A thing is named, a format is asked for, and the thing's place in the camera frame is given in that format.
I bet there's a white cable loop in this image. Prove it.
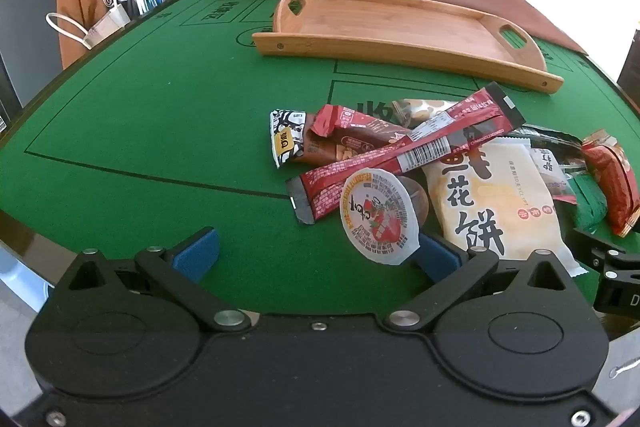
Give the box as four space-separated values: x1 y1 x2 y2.
46 13 93 50

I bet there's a red nut packet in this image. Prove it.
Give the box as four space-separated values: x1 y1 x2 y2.
581 129 640 239

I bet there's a green snack packet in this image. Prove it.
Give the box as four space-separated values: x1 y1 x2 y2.
567 172 608 230

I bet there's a wooden tray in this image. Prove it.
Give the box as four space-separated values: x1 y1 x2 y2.
251 0 565 95

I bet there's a jelly cup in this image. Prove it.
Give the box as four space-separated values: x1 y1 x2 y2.
339 167 431 267

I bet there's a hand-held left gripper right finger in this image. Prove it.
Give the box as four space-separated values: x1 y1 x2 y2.
382 232 573 333

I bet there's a dark grey object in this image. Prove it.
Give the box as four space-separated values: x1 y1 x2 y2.
0 52 23 132

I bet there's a red-brown snack bar packet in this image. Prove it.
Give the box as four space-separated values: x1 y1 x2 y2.
310 104 418 148

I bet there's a pink cracker packet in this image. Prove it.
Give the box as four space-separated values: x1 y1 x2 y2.
530 148 578 205

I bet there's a long red stick packet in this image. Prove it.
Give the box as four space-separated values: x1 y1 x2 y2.
286 82 525 225

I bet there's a black stick packet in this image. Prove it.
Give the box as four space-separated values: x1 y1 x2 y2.
507 123 583 145
545 142 587 168

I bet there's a clear nut packet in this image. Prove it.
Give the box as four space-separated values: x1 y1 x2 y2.
390 98 461 128

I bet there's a black-white chocolate nut bar packet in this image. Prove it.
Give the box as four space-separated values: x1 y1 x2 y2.
269 108 351 168

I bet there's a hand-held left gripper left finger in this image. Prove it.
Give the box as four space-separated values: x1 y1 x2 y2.
65 227 252 333

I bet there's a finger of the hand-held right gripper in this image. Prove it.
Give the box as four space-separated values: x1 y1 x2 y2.
572 227 640 280

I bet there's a white charger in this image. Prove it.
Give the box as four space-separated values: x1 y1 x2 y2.
82 6 129 48

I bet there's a white cake packet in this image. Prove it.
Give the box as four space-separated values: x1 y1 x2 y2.
422 139 588 278

